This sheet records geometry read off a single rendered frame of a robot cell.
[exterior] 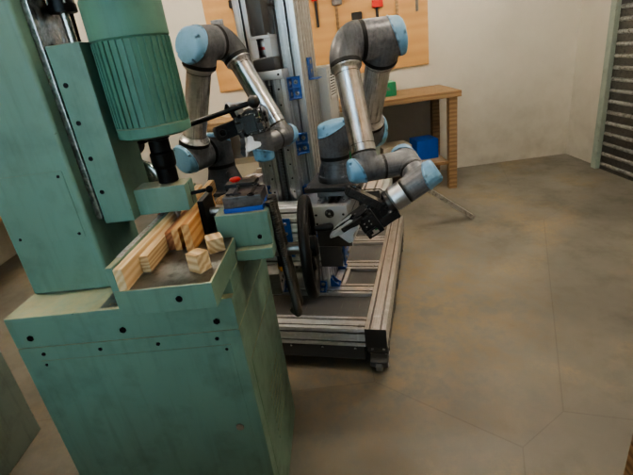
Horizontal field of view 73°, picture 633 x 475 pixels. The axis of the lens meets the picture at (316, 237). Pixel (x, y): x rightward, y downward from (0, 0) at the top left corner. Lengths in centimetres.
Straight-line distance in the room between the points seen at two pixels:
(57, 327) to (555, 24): 463
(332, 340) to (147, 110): 123
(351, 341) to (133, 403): 94
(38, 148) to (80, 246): 25
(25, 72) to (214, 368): 79
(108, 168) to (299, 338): 112
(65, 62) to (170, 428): 95
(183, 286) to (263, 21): 116
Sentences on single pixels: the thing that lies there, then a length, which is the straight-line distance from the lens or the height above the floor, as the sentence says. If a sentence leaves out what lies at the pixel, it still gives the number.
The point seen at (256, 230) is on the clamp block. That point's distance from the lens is 109.
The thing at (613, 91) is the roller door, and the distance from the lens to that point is 452.
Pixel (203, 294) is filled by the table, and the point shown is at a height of 87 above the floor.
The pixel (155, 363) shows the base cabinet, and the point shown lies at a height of 63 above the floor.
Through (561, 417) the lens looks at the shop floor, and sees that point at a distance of 188.
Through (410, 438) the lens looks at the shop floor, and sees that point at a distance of 173.
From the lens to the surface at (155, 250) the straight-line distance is 105.
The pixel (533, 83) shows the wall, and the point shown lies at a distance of 492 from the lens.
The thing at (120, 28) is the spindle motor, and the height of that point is 140.
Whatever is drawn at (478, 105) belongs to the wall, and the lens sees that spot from 473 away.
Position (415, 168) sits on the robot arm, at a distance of 126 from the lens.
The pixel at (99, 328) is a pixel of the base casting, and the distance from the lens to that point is 120.
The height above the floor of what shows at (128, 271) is 93.
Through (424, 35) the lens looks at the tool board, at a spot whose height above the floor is 130.
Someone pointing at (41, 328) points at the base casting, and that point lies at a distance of 128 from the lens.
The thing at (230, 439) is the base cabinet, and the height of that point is 35.
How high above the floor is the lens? 130
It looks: 23 degrees down
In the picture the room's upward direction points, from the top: 8 degrees counter-clockwise
